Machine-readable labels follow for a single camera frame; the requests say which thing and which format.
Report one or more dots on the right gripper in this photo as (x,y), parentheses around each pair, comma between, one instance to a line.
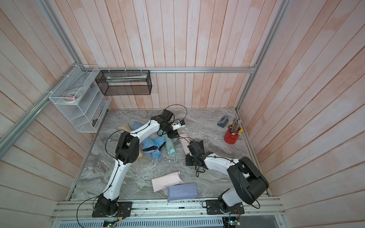
(188,162)

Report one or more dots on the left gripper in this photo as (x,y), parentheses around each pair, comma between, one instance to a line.
(173,134)

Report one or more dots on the mint green umbrella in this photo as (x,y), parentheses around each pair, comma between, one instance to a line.
(169,145)

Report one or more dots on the blue umbrella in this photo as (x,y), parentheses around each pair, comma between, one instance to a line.
(153,147)

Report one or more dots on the blue umbrella sleeve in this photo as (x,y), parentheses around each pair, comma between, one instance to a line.
(136,125)

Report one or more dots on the beige umbrella sleeve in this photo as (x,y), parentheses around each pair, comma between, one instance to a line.
(125,127)

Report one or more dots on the black umbrella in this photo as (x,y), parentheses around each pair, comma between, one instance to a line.
(199,170)

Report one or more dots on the small pink umbrella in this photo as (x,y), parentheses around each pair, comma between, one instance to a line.
(185,141)

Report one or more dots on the beige umbrella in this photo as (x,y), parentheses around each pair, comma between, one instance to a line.
(139,157)

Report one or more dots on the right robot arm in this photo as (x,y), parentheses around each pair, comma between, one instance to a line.
(248,182)

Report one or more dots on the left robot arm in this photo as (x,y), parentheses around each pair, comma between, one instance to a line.
(127,152)

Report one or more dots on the lavender umbrella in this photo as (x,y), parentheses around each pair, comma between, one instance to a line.
(186,191)

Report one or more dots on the red pencil cup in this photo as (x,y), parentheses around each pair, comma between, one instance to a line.
(233,132)

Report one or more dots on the large pink umbrella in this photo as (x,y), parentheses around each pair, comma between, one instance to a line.
(168,180)

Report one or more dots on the grey stapler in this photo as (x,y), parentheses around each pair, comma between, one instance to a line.
(223,121)

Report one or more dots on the black mesh basket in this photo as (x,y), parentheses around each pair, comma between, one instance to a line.
(124,82)

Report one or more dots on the tape roll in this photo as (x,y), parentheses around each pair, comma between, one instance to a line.
(72,97)

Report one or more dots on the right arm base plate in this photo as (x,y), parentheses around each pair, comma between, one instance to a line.
(218,207)

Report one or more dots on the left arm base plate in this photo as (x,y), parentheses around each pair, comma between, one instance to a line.
(112,210)

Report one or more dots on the white wire shelf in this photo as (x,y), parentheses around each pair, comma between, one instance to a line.
(86,115)

